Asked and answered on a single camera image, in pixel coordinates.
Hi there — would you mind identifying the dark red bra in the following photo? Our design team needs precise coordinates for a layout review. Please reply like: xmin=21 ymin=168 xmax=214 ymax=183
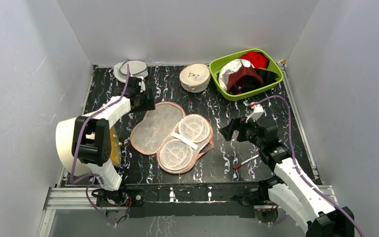
xmin=227 ymin=67 xmax=265 ymax=95

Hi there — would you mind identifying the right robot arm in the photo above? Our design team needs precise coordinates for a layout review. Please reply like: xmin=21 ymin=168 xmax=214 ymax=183
xmin=219 ymin=118 xmax=355 ymax=237

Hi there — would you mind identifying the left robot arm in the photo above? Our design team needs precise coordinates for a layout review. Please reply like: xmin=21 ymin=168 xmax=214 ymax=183
xmin=70 ymin=76 xmax=155 ymax=205

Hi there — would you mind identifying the red-tipped white pen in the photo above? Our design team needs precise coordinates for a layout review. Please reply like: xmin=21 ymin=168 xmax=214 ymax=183
xmin=233 ymin=155 xmax=260 ymax=170

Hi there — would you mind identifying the black garment in basin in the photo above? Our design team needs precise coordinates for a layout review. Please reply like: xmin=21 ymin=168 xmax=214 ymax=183
xmin=236 ymin=68 xmax=278 ymax=93

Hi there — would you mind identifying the white garment in basin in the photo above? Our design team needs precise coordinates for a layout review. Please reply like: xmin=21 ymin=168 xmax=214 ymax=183
xmin=218 ymin=58 xmax=252 ymax=92

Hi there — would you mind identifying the green plastic basin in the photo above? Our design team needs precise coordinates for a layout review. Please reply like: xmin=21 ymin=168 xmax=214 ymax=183
xmin=209 ymin=48 xmax=283 ymax=101

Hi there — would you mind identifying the red garment in basin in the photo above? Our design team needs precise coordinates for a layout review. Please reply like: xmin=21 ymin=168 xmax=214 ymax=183
xmin=240 ymin=51 xmax=269 ymax=69

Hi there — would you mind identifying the white drum with orange lid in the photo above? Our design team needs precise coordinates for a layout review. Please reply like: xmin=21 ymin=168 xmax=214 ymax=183
xmin=55 ymin=118 xmax=122 ymax=172

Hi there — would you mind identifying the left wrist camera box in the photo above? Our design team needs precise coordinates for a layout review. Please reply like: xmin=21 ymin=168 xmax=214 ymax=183
xmin=139 ymin=78 xmax=146 ymax=93

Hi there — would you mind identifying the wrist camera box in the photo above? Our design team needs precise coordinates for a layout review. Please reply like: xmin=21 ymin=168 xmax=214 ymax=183
xmin=246 ymin=102 xmax=264 ymax=123
xmin=139 ymin=78 xmax=146 ymax=93

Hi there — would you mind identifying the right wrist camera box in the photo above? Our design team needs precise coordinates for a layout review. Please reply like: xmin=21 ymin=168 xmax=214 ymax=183
xmin=246 ymin=102 xmax=264 ymax=123

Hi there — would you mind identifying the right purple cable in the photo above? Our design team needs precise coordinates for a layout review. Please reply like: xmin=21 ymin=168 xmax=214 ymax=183
xmin=250 ymin=95 xmax=365 ymax=237

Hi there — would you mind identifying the aluminium table frame rail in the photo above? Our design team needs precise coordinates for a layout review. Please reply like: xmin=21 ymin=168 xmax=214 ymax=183
xmin=44 ymin=187 xmax=102 ymax=211

